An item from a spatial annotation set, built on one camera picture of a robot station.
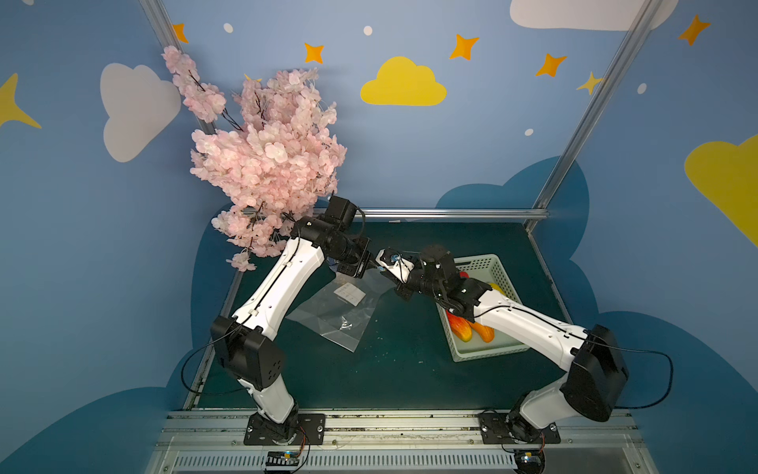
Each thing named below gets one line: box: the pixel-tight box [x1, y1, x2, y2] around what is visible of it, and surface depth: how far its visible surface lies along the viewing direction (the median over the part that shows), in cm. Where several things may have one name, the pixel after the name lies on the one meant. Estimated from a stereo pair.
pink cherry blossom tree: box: [160, 46, 348, 272], surface depth 69 cm
